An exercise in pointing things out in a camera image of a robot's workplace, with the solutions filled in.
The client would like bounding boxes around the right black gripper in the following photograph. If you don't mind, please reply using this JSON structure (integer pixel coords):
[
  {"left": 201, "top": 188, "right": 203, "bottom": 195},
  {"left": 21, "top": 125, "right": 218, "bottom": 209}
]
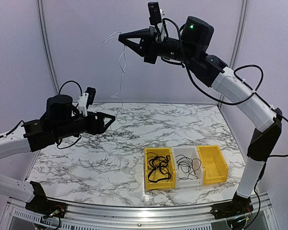
[{"left": 119, "top": 25, "right": 199, "bottom": 63}]

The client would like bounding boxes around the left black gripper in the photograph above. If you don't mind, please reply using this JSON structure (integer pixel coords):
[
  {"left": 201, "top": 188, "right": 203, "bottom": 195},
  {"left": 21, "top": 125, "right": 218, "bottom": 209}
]
[{"left": 54, "top": 111, "right": 116, "bottom": 140}]

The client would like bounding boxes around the white thin cable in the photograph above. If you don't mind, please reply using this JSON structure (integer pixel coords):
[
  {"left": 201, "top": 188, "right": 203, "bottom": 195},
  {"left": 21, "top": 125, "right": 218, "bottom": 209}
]
[{"left": 103, "top": 32, "right": 128, "bottom": 135}]

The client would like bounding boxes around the black thin looped cable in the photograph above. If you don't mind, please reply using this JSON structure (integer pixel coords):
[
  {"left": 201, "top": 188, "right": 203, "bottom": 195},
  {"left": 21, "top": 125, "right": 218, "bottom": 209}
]
[{"left": 146, "top": 154, "right": 170, "bottom": 173}]

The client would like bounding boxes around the thick black cable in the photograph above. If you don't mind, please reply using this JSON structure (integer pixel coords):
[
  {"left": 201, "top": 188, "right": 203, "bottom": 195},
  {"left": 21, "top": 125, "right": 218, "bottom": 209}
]
[{"left": 146, "top": 157, "right": 171, "bottom": 185}]

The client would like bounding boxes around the small black cable remnant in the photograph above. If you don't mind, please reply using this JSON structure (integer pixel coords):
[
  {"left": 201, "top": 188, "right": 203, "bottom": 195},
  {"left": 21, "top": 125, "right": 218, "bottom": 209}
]
[{"left": 177, "top": 154, "right": 202, "bottom": 176}]

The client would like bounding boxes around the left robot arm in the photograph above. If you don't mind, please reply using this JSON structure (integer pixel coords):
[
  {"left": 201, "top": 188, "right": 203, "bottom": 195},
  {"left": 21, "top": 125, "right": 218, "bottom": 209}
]
[{"left": 0, "top": 92, "right": 116, "bottom": 213}]

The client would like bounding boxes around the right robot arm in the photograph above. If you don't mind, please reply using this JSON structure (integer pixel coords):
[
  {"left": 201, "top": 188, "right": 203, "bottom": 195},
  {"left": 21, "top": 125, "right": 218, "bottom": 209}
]
[{"left": 119, "top": 16, "right": 282, "bottom": 215}]

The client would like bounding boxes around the left yellow bin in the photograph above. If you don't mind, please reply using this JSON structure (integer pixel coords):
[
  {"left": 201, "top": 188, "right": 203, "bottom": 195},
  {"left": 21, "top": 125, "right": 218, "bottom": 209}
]
[{"left": 144, "top": 148, "right": 176, "bottom": 190}]

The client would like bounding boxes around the yellow bin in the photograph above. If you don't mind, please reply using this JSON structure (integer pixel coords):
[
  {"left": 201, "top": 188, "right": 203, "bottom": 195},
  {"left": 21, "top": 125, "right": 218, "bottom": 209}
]
[
  {"left": 197, "top": 145, "right": 228, "bottom": 185},
  {"left": 144, "top": 148, "right": 176, "bottom": 190}
]

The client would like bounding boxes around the white translucent bin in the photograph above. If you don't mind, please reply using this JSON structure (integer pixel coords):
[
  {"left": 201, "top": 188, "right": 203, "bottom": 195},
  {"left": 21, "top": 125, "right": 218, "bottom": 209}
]
[{"left": 172, "top": 147, "right": 204, "bottom": 188}]

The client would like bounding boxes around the right yellow bin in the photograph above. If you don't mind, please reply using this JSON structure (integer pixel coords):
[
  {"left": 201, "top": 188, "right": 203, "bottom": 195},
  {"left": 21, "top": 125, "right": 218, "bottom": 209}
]
[{"left": 197, "top": 145, "right": 228, "bottom": 185}]

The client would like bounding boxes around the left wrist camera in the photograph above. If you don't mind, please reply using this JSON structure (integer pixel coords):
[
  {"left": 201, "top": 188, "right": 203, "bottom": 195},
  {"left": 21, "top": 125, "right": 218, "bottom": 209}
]
[{"left": 77, "top": 87, "right": 96, "bottom": 117}]

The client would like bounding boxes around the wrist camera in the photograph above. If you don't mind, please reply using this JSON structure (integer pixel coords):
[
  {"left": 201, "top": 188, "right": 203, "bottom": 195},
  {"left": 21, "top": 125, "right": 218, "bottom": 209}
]
[
  {"left": 147, "top": 1, "right": 168, "bottom": 42},
  {"left": 77, "top": 87, "right": 96, "bottom": 117}
]

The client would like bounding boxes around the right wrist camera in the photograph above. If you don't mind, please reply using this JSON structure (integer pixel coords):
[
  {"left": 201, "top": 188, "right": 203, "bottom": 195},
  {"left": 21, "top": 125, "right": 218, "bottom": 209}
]
[{"left": 147, "top": 1, "right": 168, "bottom": 42}]

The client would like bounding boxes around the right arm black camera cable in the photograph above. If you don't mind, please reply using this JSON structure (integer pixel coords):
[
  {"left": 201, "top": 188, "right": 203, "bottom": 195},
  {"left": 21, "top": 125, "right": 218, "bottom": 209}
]
[{"left": 162, "top": 18, "right": 288, "bottom": 158}]

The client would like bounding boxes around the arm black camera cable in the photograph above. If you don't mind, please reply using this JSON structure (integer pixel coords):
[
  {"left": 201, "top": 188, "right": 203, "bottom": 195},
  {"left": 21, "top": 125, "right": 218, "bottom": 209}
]
[
  {"left": 162, "top": 18, "right": 288, "bottom": 158},
  {"left": 55, "top": 80, "right": 84, "bottom": 149}
]

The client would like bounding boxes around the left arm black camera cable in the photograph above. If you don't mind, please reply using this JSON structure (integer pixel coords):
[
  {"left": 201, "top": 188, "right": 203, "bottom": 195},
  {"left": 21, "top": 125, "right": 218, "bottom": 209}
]
[{"left": 55, "top": 80, "right": 84, "bottom": 149}]

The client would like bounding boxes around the aluminium front rail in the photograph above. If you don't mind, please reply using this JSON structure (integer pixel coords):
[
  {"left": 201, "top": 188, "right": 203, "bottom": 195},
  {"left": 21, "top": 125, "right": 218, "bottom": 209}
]
[{"left": 0, "top": 193, "right": 279, "bottom": 230}]

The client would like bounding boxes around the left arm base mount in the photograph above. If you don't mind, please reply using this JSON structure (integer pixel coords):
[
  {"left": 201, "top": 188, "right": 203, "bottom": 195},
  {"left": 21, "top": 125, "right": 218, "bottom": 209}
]
[{"left": 25, "top": 181, "right": 67, "bottom": 218}]

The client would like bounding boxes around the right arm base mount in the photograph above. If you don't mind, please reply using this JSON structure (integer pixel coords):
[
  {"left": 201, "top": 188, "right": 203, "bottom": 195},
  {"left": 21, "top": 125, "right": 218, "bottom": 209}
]
[{"left": 210, "top": 192, "right": 253, "bottom": 219}]

